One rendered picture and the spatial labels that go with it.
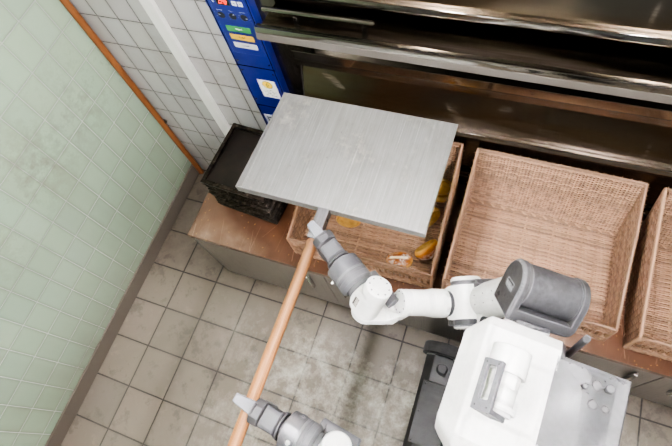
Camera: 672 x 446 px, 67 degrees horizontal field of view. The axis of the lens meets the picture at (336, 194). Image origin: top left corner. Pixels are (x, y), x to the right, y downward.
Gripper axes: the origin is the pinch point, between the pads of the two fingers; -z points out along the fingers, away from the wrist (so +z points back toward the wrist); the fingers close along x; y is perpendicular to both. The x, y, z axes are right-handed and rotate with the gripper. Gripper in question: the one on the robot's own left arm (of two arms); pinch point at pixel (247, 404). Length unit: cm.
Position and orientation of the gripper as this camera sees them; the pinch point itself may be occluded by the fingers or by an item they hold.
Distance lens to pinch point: 129.5
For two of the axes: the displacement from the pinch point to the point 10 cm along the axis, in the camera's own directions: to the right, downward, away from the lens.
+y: 4.8, -8.1, 3.3
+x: 1.7, 4.6, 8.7
